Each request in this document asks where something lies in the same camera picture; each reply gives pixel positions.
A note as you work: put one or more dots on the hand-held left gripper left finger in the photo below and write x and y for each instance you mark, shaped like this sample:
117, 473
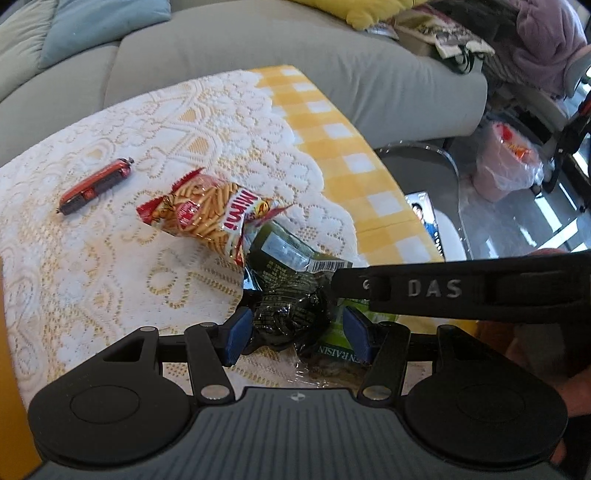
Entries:
238, 334

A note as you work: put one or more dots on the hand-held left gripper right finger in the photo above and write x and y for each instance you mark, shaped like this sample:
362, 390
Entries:
358, 334

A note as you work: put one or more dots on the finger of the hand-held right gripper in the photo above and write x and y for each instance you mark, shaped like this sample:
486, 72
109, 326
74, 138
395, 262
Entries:
355, 282

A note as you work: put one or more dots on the black snack packet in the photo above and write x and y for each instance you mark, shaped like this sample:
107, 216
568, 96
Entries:
281, 318

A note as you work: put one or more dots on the orange-rimmed white box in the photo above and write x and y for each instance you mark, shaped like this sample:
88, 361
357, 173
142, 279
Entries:
9, 346

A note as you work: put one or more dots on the person's right hand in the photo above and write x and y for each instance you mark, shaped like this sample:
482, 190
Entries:
554, 350

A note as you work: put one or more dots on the green raisin packet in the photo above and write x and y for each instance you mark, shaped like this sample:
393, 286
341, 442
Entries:
341, 355

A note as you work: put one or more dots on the dark green snack packet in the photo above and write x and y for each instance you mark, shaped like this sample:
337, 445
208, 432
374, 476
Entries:
286, 256

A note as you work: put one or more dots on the magazine with portrait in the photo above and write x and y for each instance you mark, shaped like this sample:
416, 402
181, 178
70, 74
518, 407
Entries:
427, 221

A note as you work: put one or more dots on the pink plastic bag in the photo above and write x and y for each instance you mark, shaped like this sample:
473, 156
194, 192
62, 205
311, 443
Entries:
503, 166

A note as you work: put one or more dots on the glass table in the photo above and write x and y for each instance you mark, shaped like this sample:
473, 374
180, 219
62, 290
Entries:
415, 170

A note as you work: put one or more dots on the stick snack packet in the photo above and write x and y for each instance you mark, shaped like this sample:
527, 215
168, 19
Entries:
207, 207

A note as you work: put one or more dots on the yellow checked tablecloth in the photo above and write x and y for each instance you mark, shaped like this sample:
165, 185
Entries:
351, 138

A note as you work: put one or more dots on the red sausage stick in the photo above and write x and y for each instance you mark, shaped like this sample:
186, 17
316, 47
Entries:
94, 187

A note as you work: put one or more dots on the white lace tablecloth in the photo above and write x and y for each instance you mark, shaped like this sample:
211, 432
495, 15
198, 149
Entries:
115, 138

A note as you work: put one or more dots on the purple blanket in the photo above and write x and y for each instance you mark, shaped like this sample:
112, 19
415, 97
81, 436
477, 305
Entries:
545, 41

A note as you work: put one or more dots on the grey sofa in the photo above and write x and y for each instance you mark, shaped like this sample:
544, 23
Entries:
277, 41

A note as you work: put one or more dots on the printed tote bag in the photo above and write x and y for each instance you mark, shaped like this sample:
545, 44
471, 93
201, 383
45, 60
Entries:
452, 37

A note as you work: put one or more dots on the yellow cushion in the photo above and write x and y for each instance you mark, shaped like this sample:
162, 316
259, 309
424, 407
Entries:
374, 11

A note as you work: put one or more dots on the blue cushion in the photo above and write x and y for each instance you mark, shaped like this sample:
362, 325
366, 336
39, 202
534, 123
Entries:
97, 27

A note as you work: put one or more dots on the light green cushion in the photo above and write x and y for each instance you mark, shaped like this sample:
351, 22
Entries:
23, 37

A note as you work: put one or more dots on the black chair frame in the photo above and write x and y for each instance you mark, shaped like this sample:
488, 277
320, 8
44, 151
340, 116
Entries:
570, 138

